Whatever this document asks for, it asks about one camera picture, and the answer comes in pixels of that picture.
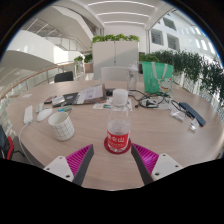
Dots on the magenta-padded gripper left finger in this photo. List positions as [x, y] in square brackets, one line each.
[61, 166]

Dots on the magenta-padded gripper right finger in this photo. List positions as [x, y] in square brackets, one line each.
[163, 165]

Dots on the clear red-labelled water bottle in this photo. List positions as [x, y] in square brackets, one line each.
[118, 128]

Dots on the white grid-pattern mug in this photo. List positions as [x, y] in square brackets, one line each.
[61, 126]

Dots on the small white packet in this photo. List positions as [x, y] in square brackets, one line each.
[195, 124]
[178, 114]

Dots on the white computer mouse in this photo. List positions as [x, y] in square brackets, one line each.
[44, 114]

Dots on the red and black chair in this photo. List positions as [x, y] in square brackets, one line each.
[6, 146]

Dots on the dark blue flat case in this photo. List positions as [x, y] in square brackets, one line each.
[192, 114]

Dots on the white power strip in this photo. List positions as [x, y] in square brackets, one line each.
[28, 115]

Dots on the small white device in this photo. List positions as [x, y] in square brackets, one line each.
[40, 107]

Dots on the black wallet with white card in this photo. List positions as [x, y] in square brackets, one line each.
[65, 99]

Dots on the colourful sticker sheet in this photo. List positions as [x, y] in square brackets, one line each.
[101, 106]

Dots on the white sheet of paper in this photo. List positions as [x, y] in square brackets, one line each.
[27, 95]

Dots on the green tote bag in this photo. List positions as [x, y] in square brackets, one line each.
[158, 78]

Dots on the small black pouch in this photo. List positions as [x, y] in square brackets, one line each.
[109, 91]

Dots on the clear tumbler bottle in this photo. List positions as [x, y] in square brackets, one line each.
[132, 77]

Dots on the glass railing with wooden handrail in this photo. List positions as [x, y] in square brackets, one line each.
[30, 78]

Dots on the long green plant hedge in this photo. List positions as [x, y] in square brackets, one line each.
[193, 66]

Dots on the white office chair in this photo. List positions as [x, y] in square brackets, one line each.
[114, 73]

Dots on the potted green plant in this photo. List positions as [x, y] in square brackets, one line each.
[88, 60]
[78, 60]

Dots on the tall white cabinet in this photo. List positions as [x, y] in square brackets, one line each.
[115, 58]

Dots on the green plants atop cabinet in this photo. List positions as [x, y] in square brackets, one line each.
[115, 37]

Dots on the ceiling light strips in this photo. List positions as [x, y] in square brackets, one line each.
[121, 14]

